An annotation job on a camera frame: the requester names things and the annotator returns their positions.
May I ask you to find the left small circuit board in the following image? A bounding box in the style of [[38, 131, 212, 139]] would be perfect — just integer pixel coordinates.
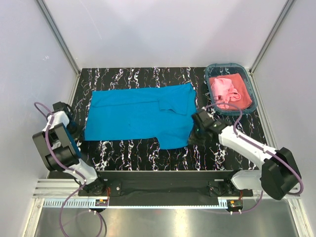
[[95, 199, 109, 207]]

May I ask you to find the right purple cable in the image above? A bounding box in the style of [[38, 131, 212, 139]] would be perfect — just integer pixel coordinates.
[[201, 102, 305, 213]]

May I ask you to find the aluminium front rail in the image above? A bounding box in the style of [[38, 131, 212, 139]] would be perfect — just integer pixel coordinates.
[[32, 179, 302, 198]]

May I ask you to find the blue t shirt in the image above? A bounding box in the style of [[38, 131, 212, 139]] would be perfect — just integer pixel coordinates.
[[84, 83, 196, 150]]

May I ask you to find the white slotted cable duct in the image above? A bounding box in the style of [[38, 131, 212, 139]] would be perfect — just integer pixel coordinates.
[[43, 198, 228, 209]]

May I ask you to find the right aluminium frame post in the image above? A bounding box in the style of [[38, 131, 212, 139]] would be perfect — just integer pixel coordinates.
[[249, 0, 296, 75]]

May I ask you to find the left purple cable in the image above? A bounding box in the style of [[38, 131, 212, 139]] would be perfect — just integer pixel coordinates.
[[33, 101, 107, 236]]

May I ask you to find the left aluminium frame post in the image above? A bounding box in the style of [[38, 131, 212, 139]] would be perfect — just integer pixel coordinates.
[[35, 0, 81, 76]]

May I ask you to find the teal transparent plastic bin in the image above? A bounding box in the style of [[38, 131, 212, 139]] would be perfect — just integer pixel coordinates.
[[204, 63, 257, 116]]

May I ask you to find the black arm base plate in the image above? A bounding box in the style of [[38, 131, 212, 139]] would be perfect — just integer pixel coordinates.
[[78, 170, 254, 198]]

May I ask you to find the aluminium frame post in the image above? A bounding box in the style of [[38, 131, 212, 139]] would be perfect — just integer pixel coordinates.
[[249, 0, 296, 75], [35, 0, 81, 76]]

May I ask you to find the right small circuit board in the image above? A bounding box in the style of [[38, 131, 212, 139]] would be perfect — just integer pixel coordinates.
[[228, 199, 243, 208]]

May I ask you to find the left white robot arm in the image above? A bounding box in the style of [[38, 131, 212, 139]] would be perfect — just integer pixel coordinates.
[[32, 102, 107, 196]]

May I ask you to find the purple cable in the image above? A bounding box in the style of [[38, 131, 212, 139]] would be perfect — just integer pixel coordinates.
[[201, 102, 305, 213], [33, 101, 107, 236]]

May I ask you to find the small circuit board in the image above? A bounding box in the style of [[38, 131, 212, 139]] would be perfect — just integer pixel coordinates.
[[228, 199, 243, 208], [95, 199, 109, 207]]

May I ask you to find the salmon pink folded t shirt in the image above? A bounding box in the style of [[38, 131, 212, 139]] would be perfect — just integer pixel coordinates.
[[209, 73, 252, 111]]

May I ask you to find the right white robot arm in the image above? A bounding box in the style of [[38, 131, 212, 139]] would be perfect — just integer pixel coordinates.
[[189, 110, 304, 200]]

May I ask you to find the light pink t shirt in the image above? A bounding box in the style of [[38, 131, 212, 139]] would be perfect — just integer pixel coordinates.
[[211, 78, 241, 110]]

